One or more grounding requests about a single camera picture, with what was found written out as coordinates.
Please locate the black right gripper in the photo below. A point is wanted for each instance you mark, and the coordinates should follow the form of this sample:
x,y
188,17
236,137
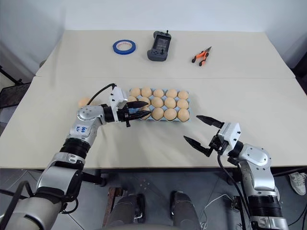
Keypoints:
x,y
218,143

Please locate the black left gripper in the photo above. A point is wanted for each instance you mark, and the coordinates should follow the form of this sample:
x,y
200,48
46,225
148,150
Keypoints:
x,y
124,116

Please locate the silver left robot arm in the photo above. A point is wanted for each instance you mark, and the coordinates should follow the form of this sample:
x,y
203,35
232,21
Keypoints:
x,y
81,131

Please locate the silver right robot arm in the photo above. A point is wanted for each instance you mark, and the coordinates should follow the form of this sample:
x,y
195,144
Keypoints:
x,y
256,155

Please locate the tan egg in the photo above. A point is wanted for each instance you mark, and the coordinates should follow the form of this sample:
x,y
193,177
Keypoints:
x,y
183,115
83,101
157,101
170,114
158,93
170,102
158,113
144,109
171,93
144,98
135,92
146,91
131,98
183,95
182,104

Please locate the light blue egg tray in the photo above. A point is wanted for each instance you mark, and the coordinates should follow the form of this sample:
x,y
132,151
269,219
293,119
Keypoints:
x,y
172,121

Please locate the blue tape roll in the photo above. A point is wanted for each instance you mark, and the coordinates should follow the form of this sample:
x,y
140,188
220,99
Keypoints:
x,y
124,53

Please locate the grey handheld remote controller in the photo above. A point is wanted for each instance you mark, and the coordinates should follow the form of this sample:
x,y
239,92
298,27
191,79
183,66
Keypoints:
x,y
158,54

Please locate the dark rounded shape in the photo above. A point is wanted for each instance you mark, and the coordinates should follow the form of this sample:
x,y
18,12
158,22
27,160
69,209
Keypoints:
x,y
129,210
183,210

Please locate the white sneaker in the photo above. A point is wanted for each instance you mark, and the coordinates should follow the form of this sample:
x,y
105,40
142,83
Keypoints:
x,y
297,183

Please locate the dark furniture piece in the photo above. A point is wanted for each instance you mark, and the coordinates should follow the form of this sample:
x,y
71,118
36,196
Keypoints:
x,y
301,68

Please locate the black metal stand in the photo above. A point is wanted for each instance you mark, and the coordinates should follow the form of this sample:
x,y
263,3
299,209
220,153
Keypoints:
x,y
12,93

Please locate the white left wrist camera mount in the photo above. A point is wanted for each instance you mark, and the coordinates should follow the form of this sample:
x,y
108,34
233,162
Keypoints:
x,y
117,95

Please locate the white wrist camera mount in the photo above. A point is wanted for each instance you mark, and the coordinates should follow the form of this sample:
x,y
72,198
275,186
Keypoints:
x,y
231,134
117,95

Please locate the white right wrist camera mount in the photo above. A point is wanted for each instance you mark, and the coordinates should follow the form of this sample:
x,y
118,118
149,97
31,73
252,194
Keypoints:
x,y
231,134

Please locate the rusty metal post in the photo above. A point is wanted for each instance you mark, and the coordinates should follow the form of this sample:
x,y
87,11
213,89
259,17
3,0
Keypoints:
x,y
112,198

